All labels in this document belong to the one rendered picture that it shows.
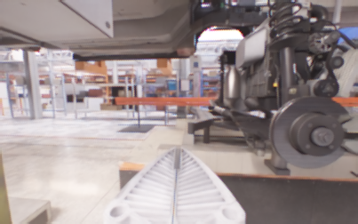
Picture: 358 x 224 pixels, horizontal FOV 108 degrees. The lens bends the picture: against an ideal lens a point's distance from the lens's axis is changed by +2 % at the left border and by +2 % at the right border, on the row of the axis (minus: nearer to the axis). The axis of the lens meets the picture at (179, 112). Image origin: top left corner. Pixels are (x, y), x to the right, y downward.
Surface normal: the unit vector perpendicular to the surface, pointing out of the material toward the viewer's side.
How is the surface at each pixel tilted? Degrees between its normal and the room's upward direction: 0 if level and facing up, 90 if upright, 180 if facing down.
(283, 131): 90
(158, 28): 106
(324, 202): 90
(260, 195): 90
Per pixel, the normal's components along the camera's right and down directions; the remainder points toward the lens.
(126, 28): -0.07, 0.38
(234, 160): -0.10, 0.11
